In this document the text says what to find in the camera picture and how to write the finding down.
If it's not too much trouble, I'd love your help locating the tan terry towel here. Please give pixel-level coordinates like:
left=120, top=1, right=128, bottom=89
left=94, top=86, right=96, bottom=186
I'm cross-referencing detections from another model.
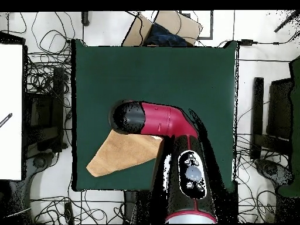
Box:
left=86, top=129, right=164, bottom=178

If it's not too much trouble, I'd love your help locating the dark green table cloth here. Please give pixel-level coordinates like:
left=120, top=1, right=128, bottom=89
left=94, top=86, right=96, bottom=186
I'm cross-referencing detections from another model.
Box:
left=71, top=39, right=238, bottom=192

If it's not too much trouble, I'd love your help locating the dark blue cloth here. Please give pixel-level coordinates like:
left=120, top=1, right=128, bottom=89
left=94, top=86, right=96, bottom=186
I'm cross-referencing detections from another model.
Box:
left=144, top=22, right=188, bottom=47

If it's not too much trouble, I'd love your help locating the brown cardboard box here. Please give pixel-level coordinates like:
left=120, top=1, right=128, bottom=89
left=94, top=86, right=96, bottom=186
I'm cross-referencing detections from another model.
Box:
left=121, top=10, right=203, bottom=47

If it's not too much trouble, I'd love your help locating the black box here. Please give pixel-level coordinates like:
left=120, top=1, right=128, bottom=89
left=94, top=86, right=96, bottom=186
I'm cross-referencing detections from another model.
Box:
left=225, top=182, right=239, bottom=216

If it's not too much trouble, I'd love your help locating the black power strip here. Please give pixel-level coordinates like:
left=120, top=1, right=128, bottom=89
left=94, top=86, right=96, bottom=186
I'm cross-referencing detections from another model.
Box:
left=63, top=202, right=75, bottom=225

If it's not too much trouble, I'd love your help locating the black chair base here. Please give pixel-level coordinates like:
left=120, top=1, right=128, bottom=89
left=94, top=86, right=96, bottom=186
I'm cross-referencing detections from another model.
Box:
left=254, top=158, right=294, bottom=188

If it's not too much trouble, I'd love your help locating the white board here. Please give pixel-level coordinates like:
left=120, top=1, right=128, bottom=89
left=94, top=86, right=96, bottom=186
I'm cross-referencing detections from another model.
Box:
left=0, top=43, right=23, bottom=181

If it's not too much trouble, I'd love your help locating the black tripod leg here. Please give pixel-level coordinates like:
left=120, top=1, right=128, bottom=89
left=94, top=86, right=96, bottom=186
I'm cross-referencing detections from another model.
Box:
left=273, top=10, right=300, bottom=33

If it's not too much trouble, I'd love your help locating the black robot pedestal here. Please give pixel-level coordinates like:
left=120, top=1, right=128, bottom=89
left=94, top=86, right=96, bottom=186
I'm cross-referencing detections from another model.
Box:
left=123, top=190, right=155, bottom=224

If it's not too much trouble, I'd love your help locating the black cable tangle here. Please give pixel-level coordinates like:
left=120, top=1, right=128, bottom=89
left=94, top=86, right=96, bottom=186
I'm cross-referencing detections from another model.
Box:
left=24, top=11, right=76, bottom=108
left=235, top=100, right=290, bottom=223
left=30, top=189, right=126, bottom=224

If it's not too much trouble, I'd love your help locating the black square frame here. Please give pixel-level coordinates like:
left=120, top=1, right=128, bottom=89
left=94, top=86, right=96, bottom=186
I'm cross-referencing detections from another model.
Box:
left=179, top=10, right=214, bottom=40

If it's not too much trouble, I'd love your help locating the black cylindrical handle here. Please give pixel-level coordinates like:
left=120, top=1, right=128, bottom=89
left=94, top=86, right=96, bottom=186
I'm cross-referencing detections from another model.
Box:
left=81, top=11, right=91, bottom=27

